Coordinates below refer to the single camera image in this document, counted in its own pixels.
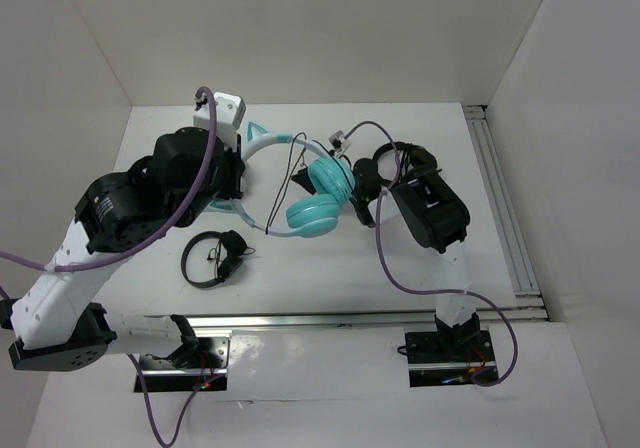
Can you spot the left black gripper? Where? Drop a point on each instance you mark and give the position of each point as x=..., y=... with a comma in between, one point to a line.
x=236, y=168

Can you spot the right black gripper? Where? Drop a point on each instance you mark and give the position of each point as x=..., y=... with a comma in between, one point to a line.
x=303, y=178

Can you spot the teal cat-ear headphones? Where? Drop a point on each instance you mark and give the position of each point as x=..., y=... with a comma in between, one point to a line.
x=317, y=215

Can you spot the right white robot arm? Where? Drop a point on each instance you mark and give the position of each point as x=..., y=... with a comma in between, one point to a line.
x=436, y=218

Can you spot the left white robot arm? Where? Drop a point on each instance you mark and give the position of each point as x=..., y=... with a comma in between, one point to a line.
x=58, y=325

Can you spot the small black grey headphones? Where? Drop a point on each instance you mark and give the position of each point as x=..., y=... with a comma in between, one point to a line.
x=227, y=257

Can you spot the black over-ear headphones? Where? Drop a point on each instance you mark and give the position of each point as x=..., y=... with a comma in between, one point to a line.
x=414, y=160

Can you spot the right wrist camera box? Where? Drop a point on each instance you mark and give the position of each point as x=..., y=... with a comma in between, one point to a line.
x=339, y=144

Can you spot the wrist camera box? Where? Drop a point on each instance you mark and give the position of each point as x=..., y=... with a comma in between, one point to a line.
x=229, y=111
x=339, y=144

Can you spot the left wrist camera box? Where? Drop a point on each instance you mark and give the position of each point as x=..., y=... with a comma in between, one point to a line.
x=229, y=111

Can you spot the aluminium front rail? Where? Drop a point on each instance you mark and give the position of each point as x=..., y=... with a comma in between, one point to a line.
x=311, y=321

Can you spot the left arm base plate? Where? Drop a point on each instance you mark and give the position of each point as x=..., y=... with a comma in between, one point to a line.
x=208, y=366

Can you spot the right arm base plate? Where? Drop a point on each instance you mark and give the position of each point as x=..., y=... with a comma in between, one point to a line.
x=430, y=365

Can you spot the aluminium side rail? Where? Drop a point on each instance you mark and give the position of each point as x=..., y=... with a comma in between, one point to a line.
x=530, y=304

